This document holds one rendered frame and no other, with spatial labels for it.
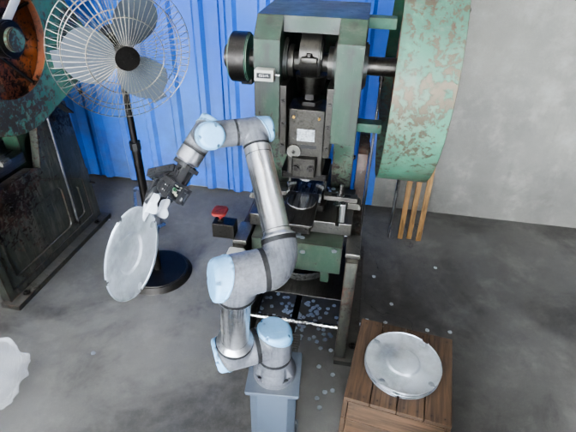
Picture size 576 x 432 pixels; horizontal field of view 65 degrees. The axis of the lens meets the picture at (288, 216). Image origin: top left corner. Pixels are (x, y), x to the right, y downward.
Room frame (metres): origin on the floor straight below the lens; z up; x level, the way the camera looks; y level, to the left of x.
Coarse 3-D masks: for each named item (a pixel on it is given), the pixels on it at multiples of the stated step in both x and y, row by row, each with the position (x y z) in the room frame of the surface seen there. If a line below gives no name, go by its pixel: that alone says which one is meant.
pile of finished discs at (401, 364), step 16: (384, 336) 1.24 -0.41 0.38; (400, 336) 1.24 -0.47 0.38; (416, 336) 1.24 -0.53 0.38; (368, 352) 1.16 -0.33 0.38; (384, 352) 1.16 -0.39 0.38; (400, 352) 1.16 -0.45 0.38; (416, 352) 1.16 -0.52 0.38; (432, 352) 1.16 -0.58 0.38; (368, 368) 1.08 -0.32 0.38; (384, 368) 1.09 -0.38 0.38; (400, 368) 1.08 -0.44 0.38; (416, 368) 1.09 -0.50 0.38; (432, 368) 1.09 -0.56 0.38; (384, 384) 1.01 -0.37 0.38; (400, 384) 1.02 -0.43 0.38; (416, 384) 1.02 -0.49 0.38; (432, 384) 1.03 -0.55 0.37
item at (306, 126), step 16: (288, 112) 1.67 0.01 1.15; (304, 112) 1.66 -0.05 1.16; (320, 112) 1.65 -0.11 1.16; (288, 128) 1.67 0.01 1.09; (304, 128) 1.66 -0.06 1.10; (320, 128) 1.65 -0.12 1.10; (288, 144) 1.67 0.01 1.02; (304, 144) 1.66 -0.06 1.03; (320, 144) 1.65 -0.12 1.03; (288, 160) 1.67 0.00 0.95; (304, 160) 1.63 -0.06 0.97; (320, 160) 1.65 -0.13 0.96; (304, 176) 1.63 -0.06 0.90
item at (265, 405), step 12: (300, 360) 1.06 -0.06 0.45; (252, 372) 1.00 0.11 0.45; (300, 372) 1.00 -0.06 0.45; (252, 384) 0.95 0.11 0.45; (252, 396) 0.95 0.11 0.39; (264, 396) 0.91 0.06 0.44; (276, 396) 0.91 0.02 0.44; (288, 396) 0.91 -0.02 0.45; (252, 408) 0.95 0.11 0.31; (264, 408) 0.93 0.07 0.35; (276, 408) 0.92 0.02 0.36; (288, 408) 0.92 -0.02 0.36; (252, 420) 0.95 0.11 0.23; (264, 420) 0.93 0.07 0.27; (276, 420) 0.92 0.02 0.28; (288, 420) 0.92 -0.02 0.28
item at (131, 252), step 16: (128, 224) 1.14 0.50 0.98; (144, 224) 1.09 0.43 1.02; (112, 240) 1.14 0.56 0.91; (128, 240) 1.08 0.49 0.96; (144, 240) 1.04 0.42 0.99; (112, 256) 1.09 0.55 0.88; (128, 256) 1.04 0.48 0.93; (144, 256) 1.00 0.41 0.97; (112, 272) 1.05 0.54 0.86; (128, 272) 1.00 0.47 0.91; (144, 272) 0.96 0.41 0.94; (112, 288) 1.01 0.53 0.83; (128, 288) 0.96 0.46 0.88
